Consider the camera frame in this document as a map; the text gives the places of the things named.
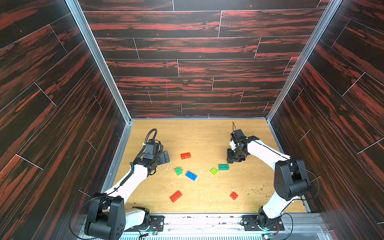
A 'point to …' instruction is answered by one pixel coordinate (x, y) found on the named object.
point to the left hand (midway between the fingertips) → (162, 156)
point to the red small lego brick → (233, 195)
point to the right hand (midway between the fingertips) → (232, 158)
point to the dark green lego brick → (223, 167)
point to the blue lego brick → (191, 175)
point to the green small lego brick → (178, 171)
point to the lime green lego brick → (214, 171)
